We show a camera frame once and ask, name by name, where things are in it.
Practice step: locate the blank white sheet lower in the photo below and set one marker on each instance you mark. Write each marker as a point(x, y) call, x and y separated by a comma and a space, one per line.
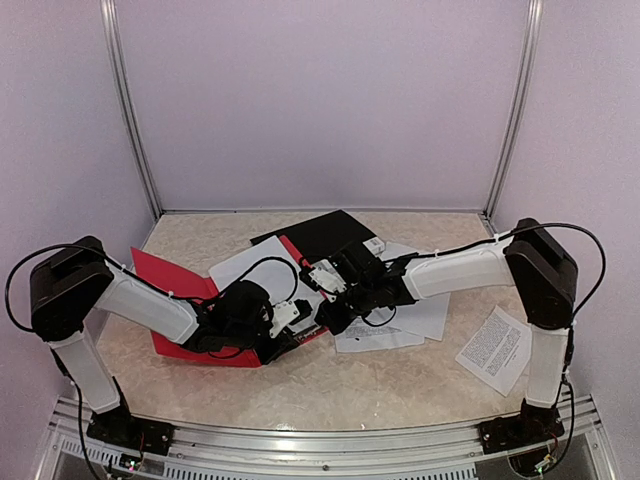
point(425, 320)

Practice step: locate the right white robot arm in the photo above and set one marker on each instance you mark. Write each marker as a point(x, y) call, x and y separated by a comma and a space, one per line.
point(527, 261)

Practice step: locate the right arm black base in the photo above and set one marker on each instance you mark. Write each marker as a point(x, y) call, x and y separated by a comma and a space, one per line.
point(530, 426)

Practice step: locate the printed text sheet right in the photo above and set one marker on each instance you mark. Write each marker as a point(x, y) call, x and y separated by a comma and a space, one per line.
point(498, 352)

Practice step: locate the black folder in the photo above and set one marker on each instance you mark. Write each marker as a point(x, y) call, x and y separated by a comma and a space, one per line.
point(322, 235)

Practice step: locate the printed text sheet centre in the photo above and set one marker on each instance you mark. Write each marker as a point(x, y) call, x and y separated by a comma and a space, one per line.
point(360, 337)

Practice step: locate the red folder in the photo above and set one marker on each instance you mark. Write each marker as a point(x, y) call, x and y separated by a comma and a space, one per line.
point(172, 277)

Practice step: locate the aluminium frame post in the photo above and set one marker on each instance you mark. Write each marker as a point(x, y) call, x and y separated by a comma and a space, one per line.
point(123, 92)
point(517, 108)

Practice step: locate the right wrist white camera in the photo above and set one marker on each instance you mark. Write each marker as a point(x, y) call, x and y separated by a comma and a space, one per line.
point(321, 280)

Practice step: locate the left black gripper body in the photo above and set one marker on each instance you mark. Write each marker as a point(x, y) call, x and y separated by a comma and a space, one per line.
point(240, 337)

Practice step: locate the left aluminium frame post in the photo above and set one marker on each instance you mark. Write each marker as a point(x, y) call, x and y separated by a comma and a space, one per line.
point(123, 92)

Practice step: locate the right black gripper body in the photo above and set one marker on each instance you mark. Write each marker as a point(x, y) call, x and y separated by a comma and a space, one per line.
point(360, 298)

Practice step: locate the aluminium front rail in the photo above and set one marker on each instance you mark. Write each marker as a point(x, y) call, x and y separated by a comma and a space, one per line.
point(448, 451)

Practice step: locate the printed text sheet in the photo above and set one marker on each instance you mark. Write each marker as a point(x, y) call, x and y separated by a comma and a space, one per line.
point(360, 337)
point(498, 352)

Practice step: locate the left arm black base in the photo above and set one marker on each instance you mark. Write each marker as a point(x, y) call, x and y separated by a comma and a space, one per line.
point(121, 428)

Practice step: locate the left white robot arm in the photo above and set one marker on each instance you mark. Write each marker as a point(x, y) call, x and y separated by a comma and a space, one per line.
point(80, 277)

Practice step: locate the right aluminium frame post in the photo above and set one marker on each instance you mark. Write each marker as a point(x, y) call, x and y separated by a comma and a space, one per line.
point(517, 108)

